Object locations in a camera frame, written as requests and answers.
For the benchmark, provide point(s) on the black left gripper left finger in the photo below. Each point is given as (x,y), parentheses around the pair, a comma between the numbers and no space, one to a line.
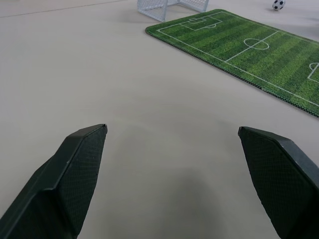
(62,184)

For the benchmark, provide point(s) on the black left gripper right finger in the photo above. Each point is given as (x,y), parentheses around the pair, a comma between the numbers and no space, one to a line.
(279,179)

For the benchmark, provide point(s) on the green soccer field mat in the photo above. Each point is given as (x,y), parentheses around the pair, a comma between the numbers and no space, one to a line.
(249,47)

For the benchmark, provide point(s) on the small black-white soccer ball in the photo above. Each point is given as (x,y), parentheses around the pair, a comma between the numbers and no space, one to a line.
(278,4)

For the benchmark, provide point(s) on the white mini soccer goal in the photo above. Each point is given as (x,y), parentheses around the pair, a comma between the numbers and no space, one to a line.
(159,7)

